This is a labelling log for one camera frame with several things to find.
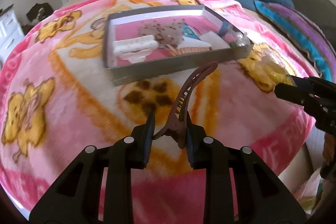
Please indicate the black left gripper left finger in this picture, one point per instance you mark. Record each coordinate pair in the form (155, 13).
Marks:
(131, 152)

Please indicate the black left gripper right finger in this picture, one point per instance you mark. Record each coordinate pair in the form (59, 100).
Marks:
(205, 152)

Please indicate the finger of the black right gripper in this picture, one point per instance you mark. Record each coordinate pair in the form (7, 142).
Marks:
(299, 95)
(299, 80)

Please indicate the brown duckbill hair clip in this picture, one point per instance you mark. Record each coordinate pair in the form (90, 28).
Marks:
(176, 123)

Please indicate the white comb hair clip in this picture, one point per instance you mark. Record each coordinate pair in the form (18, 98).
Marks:
(135, 50)

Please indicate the tan spiral hair clip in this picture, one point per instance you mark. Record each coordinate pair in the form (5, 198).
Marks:
(186, 50)

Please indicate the dotted sheer bow hairpiece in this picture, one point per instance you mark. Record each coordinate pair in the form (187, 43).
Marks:
(164, 33)

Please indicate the person's right hand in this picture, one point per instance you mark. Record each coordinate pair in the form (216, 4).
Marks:
(329, 148)

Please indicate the striped blue purple pillow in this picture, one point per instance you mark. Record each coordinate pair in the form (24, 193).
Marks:
(304, 34)

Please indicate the pink cartoon bear blanket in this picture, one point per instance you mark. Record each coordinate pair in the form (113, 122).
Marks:
(57, 98)

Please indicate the white rectangular packet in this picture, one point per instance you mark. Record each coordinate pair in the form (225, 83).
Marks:
(209, 40)

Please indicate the grey shallow box tray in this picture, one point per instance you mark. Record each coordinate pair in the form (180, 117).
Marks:
(198, 20)

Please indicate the dark bag on floor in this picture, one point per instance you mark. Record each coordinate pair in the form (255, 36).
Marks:
(39, 11)

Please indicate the white drawer dresser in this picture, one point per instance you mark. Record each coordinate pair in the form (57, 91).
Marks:
(11, 32)

